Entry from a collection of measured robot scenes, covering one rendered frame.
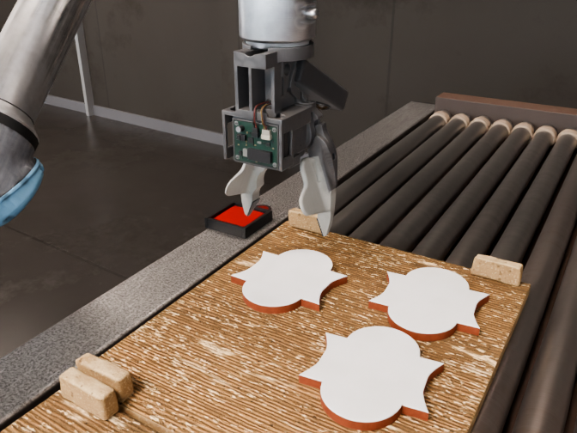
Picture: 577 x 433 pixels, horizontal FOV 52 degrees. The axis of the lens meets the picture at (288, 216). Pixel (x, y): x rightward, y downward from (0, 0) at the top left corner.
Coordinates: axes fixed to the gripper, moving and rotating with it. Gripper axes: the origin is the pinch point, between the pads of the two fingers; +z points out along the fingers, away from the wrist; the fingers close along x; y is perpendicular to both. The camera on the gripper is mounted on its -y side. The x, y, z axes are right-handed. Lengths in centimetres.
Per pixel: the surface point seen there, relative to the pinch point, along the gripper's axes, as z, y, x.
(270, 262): 7.9, -1.5, -3.6
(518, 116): 10, -94, 8
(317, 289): 7.9, 1.1, 4.6
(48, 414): 9.1, 30.0, -6.9
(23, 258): 103, -86, -191
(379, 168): 11.2, -47.9, -8.1
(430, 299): 7.9, -3.8, 16.7
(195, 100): 75, -264, -234
